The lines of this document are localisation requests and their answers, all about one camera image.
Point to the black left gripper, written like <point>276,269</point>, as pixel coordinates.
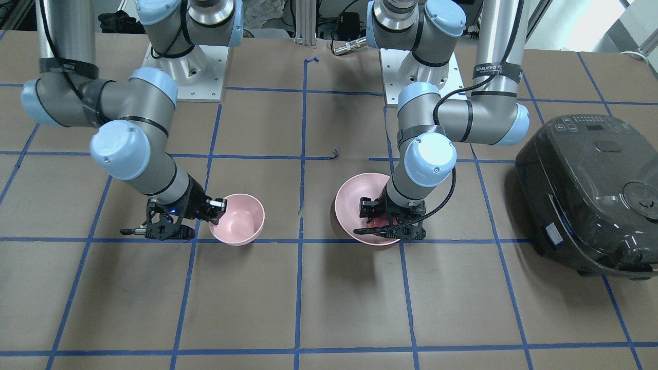
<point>368,207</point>

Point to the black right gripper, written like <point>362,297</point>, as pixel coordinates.
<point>194,201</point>

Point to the pink bowl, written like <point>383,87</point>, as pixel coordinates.
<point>242,222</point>

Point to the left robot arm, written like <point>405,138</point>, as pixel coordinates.
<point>430,120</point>

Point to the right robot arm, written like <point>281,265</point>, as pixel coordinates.
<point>133,118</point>

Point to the pink plate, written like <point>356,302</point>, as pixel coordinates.
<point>347,206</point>

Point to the dark grey rice cooker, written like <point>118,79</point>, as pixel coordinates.
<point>590,182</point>

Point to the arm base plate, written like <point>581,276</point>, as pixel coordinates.
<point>400,69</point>
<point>200,75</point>

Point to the aluminium frame post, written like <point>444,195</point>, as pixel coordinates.
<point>306,22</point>

